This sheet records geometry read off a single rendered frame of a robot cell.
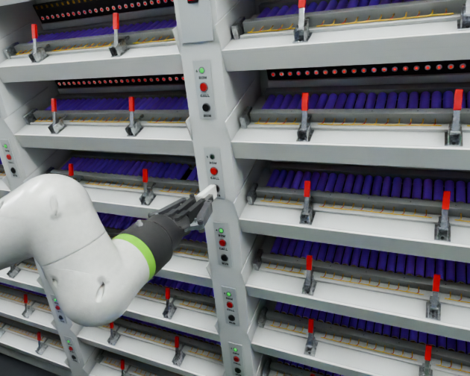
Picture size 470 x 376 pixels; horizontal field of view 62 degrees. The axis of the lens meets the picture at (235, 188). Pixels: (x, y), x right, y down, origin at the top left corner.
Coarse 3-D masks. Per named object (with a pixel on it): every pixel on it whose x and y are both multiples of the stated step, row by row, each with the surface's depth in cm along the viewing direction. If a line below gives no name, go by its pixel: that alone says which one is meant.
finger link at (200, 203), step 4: (200, 200) 83; (204, 200) 83; (196, 204) 81; (200, 204) 81; (192, 208) 79; (196, 208) 80; (200, 208) 82; (184, 212) 77; (188, 212) 77; (192, 212) 79; (196, 212) 80; (176, 216) 75; (180, 216) 75; (188, 216) 78; (192, 216) 79; (196, 216) 80; (176, 220) 74; (192, 220) 79
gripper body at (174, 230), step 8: (152, 216) 72; (160, 216) 71; (184, 216) 76; (160, 224) 69; (168, 224) 70; (176, 224) 72; (184, 224) 74; (168, 232) 69; (176, 232) 71; (184, 232) 73; (176, 240) 71
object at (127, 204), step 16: (48, 160) 126; (64, 160) 132; (32, 176) 121; (96, 192) 114; (112, 192) 112; (128, 192) 110; (176, 192) 105; (192, 192) 104; (96, 208) 113; (112, 208) 110; (128, 208) 107; (144, 208) 104; (160, 208) 102
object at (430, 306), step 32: (256, 256) 102; (288, 256) 100; (320, 256) 98; (352, 256) 97; (384, 256) 94; (416, 256) 93; (256, 288) 98; (288, 288) 96; (320, 288) 94; (352, 288) 92; (384, 288) 89; (416, 288) 88; (448, 288) 84; (384, 320) 87; (416, 320) 83; (448, 320) 81
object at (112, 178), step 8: (80, 176) 119; (88, 176) 118; (96, 176) 116; (104, 176) 115; (112, 176) 114; (120, 176) 113; (128, 176) 112; (136, 176) 111; (96, 184) 116; (128, 184) 113; (136, 184) 111; (160, 184) 107; (168, 184) 106; (176, 184) 105; (184, 184) 103; (192, 184) 103
